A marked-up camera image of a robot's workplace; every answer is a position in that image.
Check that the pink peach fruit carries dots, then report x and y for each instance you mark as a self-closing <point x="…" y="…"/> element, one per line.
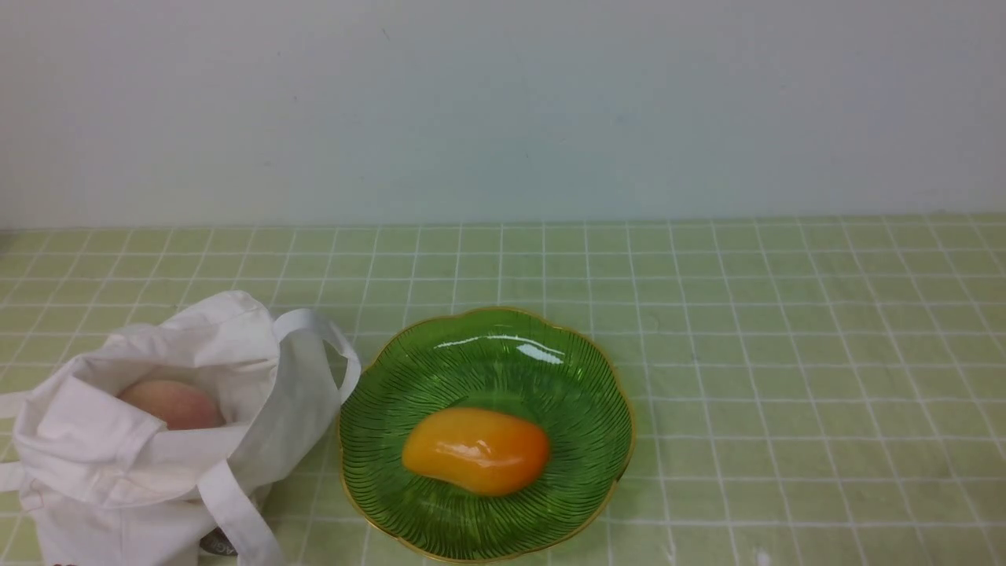
<point x="179" y="405"/>

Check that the white cloth tote bag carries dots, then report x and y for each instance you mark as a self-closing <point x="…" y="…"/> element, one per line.
<point x="109" y="484"/>

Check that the green glass scalloped bowl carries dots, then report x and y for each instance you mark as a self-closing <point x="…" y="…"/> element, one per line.
<point x="497" y="359"/>

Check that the orange yellow mango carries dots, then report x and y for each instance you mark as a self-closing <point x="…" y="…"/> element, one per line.
<point x="485" y="452"/>

